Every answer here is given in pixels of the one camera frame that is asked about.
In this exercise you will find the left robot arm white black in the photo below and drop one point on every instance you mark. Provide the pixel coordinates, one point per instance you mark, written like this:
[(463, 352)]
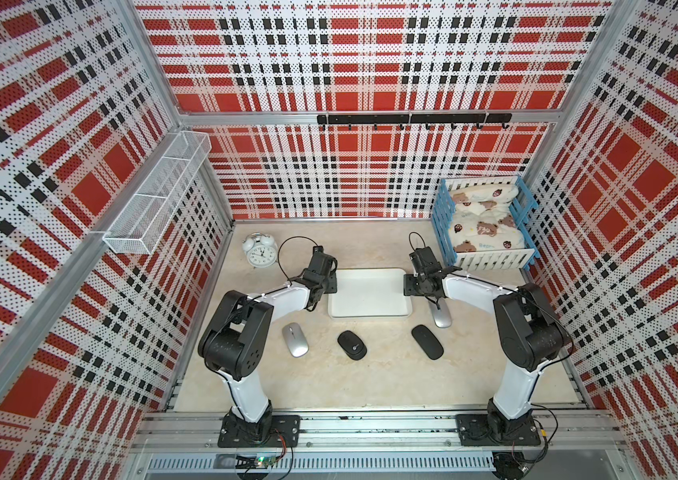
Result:
[(233, 344)]

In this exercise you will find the white storage tray box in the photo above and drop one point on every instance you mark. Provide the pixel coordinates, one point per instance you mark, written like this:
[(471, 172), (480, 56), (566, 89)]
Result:
[(370, 293)]

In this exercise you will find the aluminium front rail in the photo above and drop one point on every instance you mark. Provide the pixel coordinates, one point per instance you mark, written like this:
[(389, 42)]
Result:
[(407, 430)]

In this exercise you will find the black rounded mouse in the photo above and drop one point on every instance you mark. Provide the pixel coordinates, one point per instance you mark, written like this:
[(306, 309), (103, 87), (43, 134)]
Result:
[(353, 346)]

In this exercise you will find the blue white toy crib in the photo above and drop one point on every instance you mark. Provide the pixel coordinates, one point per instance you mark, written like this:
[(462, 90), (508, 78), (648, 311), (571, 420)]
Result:
[(521, 208)]

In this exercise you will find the green circuit board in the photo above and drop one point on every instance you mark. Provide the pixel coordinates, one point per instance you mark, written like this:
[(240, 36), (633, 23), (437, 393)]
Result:
[(259, 462)]

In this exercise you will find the white wire mesh shelf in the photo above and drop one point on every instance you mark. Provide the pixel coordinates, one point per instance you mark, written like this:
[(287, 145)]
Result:
[(141, 224)]

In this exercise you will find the bear print blanket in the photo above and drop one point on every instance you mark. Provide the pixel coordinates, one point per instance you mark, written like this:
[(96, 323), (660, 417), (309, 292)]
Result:
[(492, 229)]

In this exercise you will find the white alarm clock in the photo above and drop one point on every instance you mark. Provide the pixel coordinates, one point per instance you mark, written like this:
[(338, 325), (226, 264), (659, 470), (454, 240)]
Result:
[(260, 249)]

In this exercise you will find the bear print pillow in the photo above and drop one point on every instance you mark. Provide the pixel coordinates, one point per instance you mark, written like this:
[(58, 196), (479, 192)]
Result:
[(497, 193)]

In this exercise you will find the silver mouse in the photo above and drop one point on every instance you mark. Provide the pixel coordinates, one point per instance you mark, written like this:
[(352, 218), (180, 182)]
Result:
[(295, 340), (440, 313)]

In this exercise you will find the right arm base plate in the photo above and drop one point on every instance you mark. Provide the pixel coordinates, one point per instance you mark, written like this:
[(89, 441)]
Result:
[(495, 430)]

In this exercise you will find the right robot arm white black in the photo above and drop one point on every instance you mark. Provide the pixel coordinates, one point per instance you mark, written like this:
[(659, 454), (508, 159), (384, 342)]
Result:
[(530, 335)]

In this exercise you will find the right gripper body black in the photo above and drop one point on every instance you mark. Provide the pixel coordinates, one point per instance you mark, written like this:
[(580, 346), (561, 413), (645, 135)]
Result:
[(414, 284)]

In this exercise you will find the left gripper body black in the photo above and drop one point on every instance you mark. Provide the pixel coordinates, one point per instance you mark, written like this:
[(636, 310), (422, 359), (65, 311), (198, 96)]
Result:
[(329, 283)]

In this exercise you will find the black wall hook rail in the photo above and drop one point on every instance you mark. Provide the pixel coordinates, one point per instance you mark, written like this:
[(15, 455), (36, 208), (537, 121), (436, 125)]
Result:
[(476, 119)]

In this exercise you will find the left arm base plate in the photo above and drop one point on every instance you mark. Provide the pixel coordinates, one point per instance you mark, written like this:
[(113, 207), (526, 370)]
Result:
[(272, 431)]

